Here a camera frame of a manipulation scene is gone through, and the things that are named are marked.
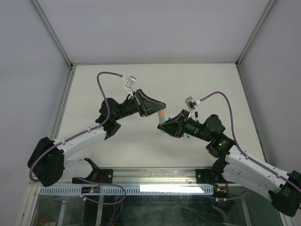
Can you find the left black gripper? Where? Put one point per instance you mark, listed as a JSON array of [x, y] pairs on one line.
[[146, 105]]

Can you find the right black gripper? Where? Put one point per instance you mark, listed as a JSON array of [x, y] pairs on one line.
[[173, 126]]

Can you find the orange tip marker pen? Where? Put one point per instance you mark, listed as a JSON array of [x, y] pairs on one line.
[[161, 117]]

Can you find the orange pen cap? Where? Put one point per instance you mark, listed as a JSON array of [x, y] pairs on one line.
[[161, 113]]

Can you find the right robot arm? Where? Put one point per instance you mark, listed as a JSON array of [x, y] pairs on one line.
[[281, 188]]

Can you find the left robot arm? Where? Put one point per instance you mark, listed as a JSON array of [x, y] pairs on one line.
[[50, 161]]

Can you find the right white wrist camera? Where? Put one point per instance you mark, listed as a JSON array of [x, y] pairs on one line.
[[192, 105]]

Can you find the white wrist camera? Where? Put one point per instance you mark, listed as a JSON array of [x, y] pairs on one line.
[[192, 105], [129, 83]]

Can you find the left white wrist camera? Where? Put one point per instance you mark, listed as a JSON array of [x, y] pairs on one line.
[[129, 83]]

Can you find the aluminium mounting rail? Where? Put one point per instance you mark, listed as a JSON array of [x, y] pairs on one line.
[[150, 175]]

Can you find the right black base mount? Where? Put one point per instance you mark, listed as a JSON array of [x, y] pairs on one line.
[[204, 176]]

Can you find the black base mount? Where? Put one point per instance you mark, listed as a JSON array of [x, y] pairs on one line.
[[204, 176], [97, 176]]

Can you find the white slotted cable duct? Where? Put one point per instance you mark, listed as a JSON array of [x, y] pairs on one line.
[[128, 190]]

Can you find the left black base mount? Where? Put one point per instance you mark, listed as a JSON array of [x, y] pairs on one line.
[[97, 176]]

